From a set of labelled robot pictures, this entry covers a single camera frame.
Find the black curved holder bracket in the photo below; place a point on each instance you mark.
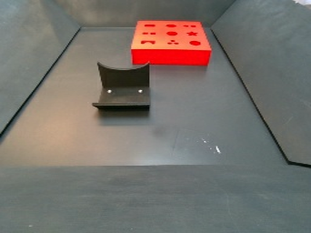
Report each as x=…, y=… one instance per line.
x=125, y=82

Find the red shape sorter block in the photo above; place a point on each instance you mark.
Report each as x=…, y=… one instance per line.
x=170, y=43

